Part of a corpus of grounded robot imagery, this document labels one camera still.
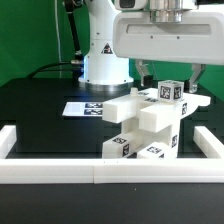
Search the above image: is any black cable on table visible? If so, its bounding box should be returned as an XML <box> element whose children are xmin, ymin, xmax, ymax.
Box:
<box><xmin>26</xmin><ymin>61</ymin><xmax>84</xmax><ymax>80</ymax></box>

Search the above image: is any white tagged cube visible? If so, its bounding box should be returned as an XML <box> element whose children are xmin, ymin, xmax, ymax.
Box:
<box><xmin>158</xmin><ymin>80</ymin><xmax>184</xmax><ymax>102</ymax></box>

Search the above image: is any white chair seat part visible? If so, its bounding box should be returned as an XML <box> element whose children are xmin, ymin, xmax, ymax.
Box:
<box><xmin>121</xmin><ymin>118</ymin><xmax>180</xmax><ymax>159</ymax></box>

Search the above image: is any white hanging cable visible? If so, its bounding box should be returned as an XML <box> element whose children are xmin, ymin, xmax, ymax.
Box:
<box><xmin>54</xmin><ymin>0</ymin><xmax>63</xmax><ymax>79</ymax></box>

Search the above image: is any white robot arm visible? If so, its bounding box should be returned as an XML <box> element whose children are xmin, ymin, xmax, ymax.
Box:
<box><xmin>63</xmin><ymin>0</ymin><xmax>224</xmax><ymax>93</ymax></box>

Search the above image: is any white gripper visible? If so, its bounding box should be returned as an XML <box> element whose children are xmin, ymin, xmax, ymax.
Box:
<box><xmin>113</xmin><ymin>0</ymin><xmax>224</xmax><ymax>93</ymax></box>

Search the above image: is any white chair back part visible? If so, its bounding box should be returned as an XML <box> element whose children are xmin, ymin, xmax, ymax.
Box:
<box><xmin>102</xmin><ymin>88</ymin><xmax>211</xmax><ymax>133</ymax></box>

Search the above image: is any white marker sheet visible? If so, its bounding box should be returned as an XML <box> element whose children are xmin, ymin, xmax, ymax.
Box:
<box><xmin>62</xmin><ymin>102</ymin><xmax>103</xmax><ymax>117</ymax></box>

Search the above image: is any white U-shaped fence frame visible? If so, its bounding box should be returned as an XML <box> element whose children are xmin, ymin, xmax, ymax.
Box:
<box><xmin>0</xmin><ymin>125</ymin><xmax>224</xmax><ymax>184</ymax></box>

